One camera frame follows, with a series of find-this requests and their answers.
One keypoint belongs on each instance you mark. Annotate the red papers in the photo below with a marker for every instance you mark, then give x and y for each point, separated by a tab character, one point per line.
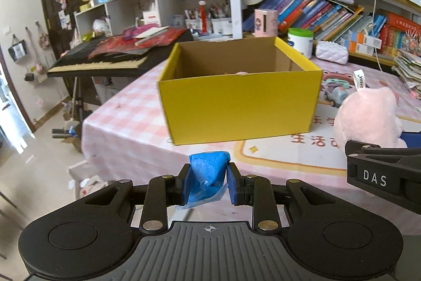
131	45

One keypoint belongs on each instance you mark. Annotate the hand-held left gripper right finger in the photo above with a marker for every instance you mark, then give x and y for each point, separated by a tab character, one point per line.
234	185

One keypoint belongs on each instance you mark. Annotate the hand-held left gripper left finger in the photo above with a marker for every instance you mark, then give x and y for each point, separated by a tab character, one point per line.
186	184

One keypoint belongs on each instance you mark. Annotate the orange white boxes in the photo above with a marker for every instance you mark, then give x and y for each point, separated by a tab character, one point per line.
361	40

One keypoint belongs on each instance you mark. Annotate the stack of papers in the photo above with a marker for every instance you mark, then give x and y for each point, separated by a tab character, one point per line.
409	70

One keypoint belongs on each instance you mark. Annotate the white pen cups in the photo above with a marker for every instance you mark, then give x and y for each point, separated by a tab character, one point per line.
220	25

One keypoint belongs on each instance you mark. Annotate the white jar green lid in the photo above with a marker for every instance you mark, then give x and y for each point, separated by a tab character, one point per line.
301	44

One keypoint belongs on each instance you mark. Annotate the pink box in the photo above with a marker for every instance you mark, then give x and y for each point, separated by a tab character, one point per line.
265	22

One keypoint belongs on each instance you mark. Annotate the row of colourful books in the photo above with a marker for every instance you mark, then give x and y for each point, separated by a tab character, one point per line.
329	19

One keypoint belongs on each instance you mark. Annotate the blue plastic packet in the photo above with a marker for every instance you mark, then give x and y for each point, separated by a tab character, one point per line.
209	169

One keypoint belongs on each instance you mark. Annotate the red boxed books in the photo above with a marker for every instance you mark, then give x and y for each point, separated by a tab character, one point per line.
399	34

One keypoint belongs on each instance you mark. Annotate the white quilted pouch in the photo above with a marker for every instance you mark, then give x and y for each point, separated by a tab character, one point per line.
331	52

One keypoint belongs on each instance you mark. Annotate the black keyboard stand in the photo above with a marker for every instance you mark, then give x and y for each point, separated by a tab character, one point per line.
78	103

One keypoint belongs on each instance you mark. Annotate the yellow cardboard box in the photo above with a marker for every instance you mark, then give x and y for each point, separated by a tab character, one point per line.
236	106

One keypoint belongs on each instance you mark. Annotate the pink plush toy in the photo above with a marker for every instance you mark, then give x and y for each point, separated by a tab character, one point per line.
365	116

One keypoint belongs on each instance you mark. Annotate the black keyboard piano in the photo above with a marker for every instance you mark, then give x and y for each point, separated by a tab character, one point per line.
98	65

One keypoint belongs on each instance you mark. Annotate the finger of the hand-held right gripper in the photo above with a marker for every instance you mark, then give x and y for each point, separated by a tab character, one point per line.
411	140

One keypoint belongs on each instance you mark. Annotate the pink checkered tablecloth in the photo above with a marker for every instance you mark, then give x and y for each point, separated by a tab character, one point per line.
131	129

